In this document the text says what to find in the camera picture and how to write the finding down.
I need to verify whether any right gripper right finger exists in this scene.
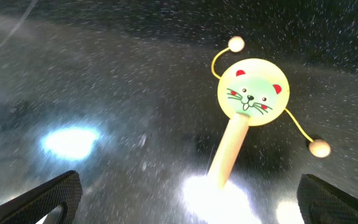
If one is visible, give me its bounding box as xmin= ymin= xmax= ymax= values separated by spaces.
xmin=296 ymin=173 xmax=358 ymax=224

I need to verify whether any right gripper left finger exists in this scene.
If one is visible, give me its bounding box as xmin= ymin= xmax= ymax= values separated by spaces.
xmin=0 ymin=169 xmax=84 ymax=224

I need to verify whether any yellow cat rattle drum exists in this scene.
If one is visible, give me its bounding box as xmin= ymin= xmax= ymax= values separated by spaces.
xmin=210 ymin=35 xmax=332 ymax=190

